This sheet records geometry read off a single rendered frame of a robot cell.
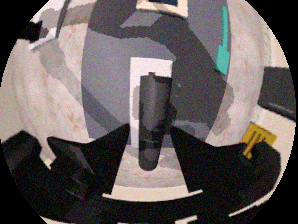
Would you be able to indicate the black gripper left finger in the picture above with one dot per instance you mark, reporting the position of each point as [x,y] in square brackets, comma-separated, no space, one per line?
[101,158]

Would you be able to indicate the grey flat mat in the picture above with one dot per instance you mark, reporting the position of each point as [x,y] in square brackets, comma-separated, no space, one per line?
[117,31]

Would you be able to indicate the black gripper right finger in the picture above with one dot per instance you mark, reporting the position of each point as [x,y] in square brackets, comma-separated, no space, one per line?
[198,159]

